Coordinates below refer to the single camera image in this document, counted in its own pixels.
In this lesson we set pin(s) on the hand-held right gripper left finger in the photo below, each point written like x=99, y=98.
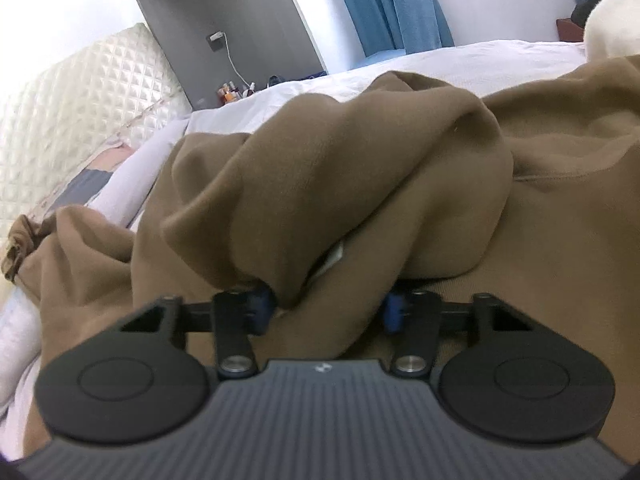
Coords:
x=262, y=307

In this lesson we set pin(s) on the patchwork pillow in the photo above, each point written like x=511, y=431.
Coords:
x=100, y=185

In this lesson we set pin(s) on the wall socket with charger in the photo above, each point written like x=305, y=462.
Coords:
x=215, y=40

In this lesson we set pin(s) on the black garment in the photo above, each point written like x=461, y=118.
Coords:
x=587, y=7

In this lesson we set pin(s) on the blue curtain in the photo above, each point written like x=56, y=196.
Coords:
x=390, y=5

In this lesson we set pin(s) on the red-brown box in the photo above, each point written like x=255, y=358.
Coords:
x=567, y=30

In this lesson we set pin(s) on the cream quilted headboard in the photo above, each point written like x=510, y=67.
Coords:
x=75, y=125

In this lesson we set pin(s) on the cream sweater with striped cuff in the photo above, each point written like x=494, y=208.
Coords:
x=615, y=25

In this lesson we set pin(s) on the cluster of toiletry bottles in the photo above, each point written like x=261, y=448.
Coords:
x=232, y=94

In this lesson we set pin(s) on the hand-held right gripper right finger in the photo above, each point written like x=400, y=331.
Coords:
x=393, y=312

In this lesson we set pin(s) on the brown hoodie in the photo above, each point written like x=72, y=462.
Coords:
x=350, y=170

